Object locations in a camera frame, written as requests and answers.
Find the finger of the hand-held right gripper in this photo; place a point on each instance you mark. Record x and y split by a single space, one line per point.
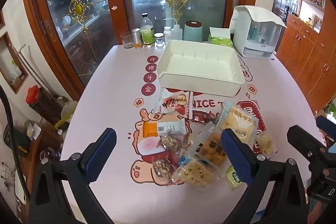
326 127
304 138

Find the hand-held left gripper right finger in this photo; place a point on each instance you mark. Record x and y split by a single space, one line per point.
236 155

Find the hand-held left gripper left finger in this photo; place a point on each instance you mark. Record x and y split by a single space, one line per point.
101 155

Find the small green snack packet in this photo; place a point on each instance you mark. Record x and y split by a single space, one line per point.
230 178

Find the brown fried snack packet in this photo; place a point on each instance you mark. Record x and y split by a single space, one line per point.
210 148

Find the small pale puffed snack packet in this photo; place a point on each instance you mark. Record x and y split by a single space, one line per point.
266 144

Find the red yellow snack packet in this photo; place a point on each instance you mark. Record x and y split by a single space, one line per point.
236 117

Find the clear rice crisp packet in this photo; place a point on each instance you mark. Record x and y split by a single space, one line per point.
195 174

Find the dark red snack packet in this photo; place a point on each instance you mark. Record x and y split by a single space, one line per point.
203 117

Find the blue white snack packet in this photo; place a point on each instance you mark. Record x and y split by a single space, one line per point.
183 160

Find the clear nut bar packet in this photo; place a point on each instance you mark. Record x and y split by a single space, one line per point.
164 167
172 144

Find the orange white snack packet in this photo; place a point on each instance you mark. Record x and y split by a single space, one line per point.
162 128

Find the white plastic storage bin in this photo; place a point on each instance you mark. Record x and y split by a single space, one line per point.
199 66

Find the yellow plastic scoop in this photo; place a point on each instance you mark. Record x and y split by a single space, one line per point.
65 116

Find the wooden side table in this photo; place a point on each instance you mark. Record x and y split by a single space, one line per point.
50 134

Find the red lid jar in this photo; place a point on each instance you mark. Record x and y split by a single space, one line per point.
39 103

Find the white countertop appliance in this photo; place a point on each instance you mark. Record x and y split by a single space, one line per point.
249 37

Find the green tissue pack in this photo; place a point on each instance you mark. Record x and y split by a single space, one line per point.
220 40

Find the glass tumbler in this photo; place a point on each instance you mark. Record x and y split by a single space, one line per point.
126 40

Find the metal can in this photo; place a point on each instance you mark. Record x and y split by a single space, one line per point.
137 39

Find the small glass jar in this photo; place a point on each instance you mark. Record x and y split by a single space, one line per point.
159 39

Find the green label glass bottle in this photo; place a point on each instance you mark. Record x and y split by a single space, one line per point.
147 33

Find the teal canister brown lid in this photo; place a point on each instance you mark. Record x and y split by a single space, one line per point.
193 31

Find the white squeeze bottle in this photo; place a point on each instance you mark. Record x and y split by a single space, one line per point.
176 32

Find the white pill bottle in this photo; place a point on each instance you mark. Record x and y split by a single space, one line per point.
167 33

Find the wooden wall cabinet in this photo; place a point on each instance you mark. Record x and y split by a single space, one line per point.
309 56

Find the wooden wall niche frame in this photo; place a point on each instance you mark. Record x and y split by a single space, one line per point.
22 74

